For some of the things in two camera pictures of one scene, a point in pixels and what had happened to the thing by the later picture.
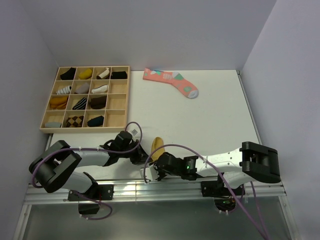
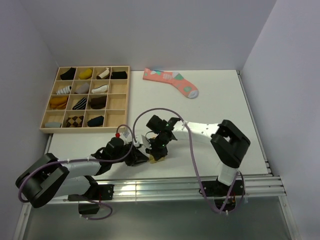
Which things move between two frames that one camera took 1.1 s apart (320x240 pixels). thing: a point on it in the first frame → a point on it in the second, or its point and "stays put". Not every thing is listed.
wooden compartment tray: [89, 99] stays put
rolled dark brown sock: [97, 103] stays put
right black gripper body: [162, 172] → [159, 145]
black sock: [119, 75] stays put
